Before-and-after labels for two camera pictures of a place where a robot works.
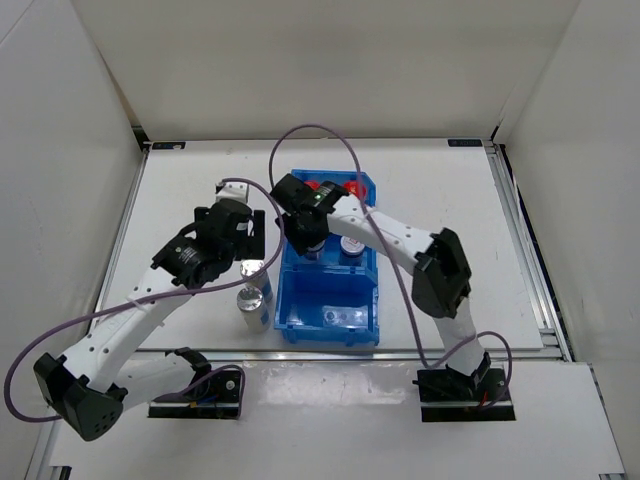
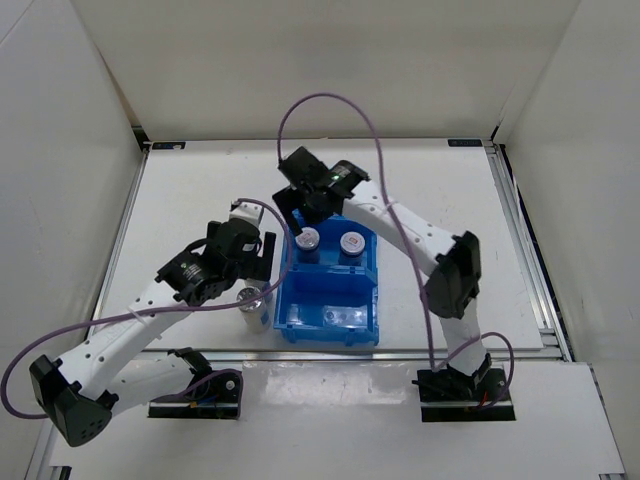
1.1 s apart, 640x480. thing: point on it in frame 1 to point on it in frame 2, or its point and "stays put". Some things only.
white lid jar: (351, 251) stays put
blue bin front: (328, 303) stays put
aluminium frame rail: (555, 342) stays put
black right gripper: (300, 241) to (285, 202)
